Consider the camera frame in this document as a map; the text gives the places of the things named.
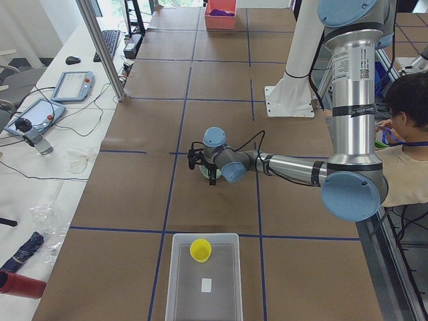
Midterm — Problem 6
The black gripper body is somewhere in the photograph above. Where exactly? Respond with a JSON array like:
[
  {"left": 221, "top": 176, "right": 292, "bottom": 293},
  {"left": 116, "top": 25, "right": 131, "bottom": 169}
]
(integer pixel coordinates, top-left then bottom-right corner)
[{"left": 197, "top": 152, "right": 217, "bottom": 170}]

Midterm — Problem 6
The mint green bowl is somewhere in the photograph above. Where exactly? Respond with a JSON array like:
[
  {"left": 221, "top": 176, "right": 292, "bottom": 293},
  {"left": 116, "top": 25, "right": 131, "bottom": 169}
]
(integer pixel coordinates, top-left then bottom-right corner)
[{"left": 199, "top": 165, "right": 221, "bottom": 179}]

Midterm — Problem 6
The yellow plastic cup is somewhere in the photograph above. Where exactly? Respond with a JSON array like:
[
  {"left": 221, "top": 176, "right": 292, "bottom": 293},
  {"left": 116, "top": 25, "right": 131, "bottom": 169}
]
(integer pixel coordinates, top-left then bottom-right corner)
[{"left": 189, "top": 239, "right": 212, "bottom": 263}]

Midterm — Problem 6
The purple cloth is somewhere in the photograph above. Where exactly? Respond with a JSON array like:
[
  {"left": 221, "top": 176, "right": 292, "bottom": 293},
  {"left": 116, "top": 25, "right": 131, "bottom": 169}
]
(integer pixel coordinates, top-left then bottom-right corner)
[{"left": 209, "top": 9, "right": 235, "bottom": 17}]

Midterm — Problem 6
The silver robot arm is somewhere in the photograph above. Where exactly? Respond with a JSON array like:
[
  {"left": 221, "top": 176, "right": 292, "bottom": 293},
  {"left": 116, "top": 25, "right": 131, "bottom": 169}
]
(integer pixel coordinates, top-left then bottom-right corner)
[{"left": 188, "top": 1, "right": 397, "bottom": 222}]

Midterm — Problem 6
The black box device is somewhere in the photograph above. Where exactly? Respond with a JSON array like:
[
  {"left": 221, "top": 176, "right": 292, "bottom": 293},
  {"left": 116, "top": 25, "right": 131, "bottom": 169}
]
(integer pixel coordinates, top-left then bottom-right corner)
[{"left": 123, "top": 34, "right": 143, "bottom": 60}]

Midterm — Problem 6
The clear plastic bin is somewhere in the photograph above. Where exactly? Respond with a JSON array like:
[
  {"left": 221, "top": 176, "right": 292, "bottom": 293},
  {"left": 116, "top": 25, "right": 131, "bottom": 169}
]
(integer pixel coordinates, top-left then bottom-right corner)
[{"left": 165, "top": 233, "right": 243, "bottom": 320}]

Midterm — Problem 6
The pink plastic tray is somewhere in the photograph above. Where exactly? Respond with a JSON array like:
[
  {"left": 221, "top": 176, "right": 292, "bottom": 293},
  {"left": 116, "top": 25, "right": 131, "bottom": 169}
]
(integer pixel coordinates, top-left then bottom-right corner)
[{"left": 204, "top": 0, "right": 237, "bottom": 30}]

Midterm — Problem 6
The upper teach pendant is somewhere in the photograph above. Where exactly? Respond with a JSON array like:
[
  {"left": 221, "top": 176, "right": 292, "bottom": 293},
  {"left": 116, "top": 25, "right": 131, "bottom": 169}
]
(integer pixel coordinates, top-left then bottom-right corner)
[{"left": 51, "top": 71, "right": 95, "bottom": 103}]

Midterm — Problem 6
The teach pendant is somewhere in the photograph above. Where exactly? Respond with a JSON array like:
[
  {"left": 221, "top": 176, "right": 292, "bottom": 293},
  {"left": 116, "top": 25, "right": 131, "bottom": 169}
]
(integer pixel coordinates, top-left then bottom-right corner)
[
  {"left": 51, "top": 71, "right": 95, "bottom": 103},
  {"left": 4, "top": 98, "right": 66, "bottom": 135}
]

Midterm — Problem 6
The black keyboard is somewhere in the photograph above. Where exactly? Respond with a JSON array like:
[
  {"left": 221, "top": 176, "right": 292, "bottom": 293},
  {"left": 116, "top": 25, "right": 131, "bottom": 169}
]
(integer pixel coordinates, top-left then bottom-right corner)
[{"left": 101, "top": 29, "right": 121, "bottom": 58}]

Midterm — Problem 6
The crumpled clear plastic wrap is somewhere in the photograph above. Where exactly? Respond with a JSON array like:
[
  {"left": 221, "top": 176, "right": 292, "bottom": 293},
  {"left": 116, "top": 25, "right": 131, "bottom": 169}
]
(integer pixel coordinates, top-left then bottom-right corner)
[{"left": 30, "top": 200, "right": 71, "bottom": 266}]

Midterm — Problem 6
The lower teach pendant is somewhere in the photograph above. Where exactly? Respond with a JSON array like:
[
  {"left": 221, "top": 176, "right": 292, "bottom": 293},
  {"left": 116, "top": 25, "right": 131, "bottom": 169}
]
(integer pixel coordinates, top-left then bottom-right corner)
[{"left": 4, "top": 98, "right": 66, "bottom": 135}]

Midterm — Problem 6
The black computer mouse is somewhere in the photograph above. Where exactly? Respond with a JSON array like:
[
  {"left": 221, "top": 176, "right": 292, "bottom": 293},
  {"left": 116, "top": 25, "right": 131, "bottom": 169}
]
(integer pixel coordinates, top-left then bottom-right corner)
[{"left": 65, "top": 56, "right": 81, "bottom": 66}]

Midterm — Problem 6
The clear water bottle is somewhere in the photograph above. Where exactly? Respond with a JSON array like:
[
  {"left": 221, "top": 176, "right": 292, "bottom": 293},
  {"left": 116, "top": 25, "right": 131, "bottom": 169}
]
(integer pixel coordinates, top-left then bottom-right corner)
[{"left": 15, "top": 118, "right": 54, "bottom": 155}]

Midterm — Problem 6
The folded dark blue umbrella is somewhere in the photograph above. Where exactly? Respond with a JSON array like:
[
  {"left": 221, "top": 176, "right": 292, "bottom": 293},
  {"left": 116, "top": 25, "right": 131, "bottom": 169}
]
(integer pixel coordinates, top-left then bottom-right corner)
[{"left": 1, "top": 231, "right": 44, "bottom": 273}]

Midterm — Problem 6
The seated person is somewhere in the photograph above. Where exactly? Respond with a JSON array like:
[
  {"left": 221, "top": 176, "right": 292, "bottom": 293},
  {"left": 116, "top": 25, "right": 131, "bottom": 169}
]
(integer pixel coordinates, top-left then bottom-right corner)
[{"left": 375, "top": 72, "right": 427, "bottom": 207}]

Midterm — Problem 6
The red bottle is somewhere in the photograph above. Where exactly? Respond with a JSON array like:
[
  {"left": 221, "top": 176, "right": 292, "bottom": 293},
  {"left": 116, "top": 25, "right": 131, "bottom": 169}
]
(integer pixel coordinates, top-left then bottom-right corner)
[{"left": 1, "top": 270, "right": 46, "bottom": 299}]

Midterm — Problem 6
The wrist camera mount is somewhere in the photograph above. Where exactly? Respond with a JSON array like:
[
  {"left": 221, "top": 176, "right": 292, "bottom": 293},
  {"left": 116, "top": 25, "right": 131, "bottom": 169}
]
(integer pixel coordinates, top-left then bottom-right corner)
[{"left": 187, "top": 141, "right": 205, "bottom": 170}]

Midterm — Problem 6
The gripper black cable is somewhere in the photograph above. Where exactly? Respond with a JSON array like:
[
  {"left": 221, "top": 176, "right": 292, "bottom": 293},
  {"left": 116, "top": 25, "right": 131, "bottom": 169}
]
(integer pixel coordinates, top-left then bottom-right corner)
[{"left": 230, "top": 130, "right": 322, "bottom": 188}]

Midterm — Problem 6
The white camera column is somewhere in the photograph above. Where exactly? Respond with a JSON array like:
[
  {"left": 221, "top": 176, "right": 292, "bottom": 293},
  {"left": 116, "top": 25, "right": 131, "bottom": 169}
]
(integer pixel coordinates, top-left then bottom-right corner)
[{"left": 265, "top": 0, "right": 324, "bottom": 118}]

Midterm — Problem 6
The aluminium frame post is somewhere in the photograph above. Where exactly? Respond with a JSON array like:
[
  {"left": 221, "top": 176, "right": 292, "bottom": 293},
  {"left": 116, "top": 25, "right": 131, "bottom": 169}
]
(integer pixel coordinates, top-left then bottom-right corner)
[{"left": 76, "top": 0, "right": 126, "bottom": 102}]

